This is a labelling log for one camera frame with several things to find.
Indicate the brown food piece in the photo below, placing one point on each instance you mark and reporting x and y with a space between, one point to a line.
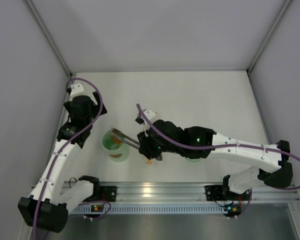
117 141

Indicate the controller board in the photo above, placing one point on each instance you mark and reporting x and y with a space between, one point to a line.
97 208
232 212

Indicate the aluminium frame post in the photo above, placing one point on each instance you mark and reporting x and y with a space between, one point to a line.
29 4
269 34

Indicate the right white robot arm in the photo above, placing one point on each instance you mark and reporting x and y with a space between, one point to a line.
269 166

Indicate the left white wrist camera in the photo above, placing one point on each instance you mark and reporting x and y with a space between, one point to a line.
76 89

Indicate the aluminium mounting rail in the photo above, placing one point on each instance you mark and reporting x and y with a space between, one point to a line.
188 193

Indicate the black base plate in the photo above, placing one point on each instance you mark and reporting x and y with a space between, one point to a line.
105 193
220 193

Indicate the left controller board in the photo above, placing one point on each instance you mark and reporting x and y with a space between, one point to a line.
97 208

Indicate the right controller board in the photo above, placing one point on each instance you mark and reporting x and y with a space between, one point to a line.
232 212

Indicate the green cup container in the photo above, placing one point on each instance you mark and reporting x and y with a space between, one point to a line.
116 152

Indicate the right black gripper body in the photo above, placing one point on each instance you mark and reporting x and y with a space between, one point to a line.
145 144

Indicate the grey slotted cable duct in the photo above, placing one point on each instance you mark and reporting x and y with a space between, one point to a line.
160 209

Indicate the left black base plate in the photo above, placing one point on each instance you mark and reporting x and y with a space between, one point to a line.
105 193

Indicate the left aluminium frame post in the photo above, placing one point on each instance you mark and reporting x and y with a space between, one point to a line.
29 4

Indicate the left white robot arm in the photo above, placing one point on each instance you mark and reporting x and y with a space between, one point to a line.
47 207

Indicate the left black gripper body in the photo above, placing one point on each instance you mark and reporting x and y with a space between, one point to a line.
100 105

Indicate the metal tongs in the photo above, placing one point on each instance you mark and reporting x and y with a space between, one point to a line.
117 134

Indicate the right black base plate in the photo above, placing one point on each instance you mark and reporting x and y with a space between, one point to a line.
220 193

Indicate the green lid with handle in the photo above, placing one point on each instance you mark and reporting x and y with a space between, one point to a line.
193 160

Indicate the right aluminium frame post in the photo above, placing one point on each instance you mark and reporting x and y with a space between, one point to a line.
269 34

